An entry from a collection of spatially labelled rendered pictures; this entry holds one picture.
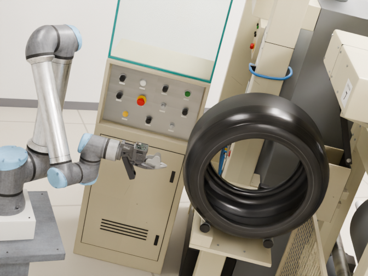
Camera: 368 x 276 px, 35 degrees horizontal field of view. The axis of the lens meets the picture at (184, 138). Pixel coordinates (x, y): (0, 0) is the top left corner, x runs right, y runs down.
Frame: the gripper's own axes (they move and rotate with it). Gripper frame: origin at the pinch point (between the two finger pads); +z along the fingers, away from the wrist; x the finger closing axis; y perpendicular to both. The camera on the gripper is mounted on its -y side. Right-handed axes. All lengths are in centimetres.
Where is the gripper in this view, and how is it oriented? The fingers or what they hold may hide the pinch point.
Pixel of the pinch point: (163, 167)
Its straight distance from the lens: 249.3
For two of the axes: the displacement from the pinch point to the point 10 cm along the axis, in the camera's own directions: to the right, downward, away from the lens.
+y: 2.2, -8.7, -4.4
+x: 1.0, -4.3, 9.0
